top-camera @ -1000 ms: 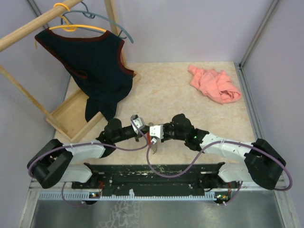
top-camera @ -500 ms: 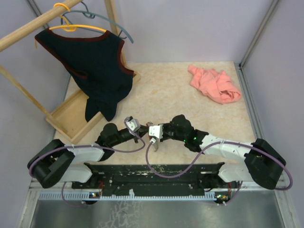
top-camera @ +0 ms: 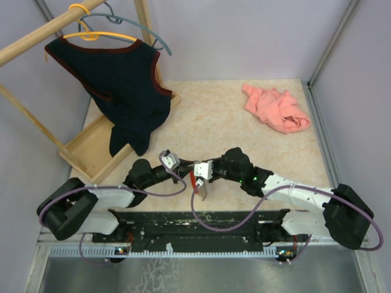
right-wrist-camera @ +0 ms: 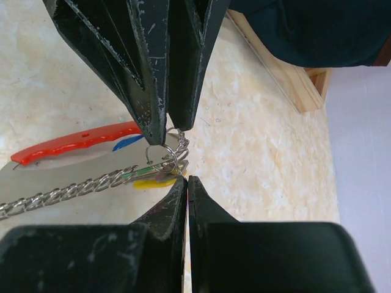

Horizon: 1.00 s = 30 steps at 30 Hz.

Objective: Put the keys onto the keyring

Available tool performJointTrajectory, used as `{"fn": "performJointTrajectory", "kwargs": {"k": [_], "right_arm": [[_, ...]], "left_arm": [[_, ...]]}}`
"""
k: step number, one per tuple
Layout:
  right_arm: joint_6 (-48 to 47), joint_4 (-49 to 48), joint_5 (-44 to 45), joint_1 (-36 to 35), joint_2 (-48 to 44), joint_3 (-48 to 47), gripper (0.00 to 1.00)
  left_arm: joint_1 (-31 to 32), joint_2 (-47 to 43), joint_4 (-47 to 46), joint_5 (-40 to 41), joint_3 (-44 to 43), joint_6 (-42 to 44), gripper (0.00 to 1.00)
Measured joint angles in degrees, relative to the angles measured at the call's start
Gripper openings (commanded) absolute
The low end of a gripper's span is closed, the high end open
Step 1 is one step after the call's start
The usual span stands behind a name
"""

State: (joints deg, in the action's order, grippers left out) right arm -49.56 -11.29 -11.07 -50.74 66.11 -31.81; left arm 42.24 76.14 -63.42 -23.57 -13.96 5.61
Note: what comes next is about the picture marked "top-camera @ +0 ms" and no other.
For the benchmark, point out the grey-blue clothes hanger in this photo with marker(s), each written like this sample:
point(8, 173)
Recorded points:
point(115, 11)

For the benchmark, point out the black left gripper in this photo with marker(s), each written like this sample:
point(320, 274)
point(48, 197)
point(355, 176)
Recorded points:
point(183, 167)

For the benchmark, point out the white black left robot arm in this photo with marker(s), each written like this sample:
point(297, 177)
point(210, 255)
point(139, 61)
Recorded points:
point(77, 208)

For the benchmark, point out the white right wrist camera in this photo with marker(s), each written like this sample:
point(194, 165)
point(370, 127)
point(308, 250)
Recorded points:
point(203, 171)

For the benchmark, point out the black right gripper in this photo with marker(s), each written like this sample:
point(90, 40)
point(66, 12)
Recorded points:
point(215, 161)

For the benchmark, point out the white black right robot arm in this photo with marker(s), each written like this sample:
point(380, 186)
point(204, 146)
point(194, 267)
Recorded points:
point(338, 213)

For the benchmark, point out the aluminium frame rail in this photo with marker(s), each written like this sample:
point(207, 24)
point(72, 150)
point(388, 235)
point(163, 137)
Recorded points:
point(201, 263)

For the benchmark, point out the pink crumpled cloth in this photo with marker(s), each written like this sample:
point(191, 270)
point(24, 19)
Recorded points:
point(279, 110)

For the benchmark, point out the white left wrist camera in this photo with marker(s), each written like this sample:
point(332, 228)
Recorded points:
point(169, 160)

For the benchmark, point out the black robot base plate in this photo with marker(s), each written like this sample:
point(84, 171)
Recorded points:
point(153, 231)

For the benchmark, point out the dark navy vest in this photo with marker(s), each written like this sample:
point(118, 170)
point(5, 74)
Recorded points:
point(123, 85)

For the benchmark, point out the yellow clothes hanger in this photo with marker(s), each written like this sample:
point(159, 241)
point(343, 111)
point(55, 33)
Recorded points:
point(89, 35)

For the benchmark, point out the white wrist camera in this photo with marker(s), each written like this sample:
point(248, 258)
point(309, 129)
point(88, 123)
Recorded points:
point(203, 171)
point(169, 160)

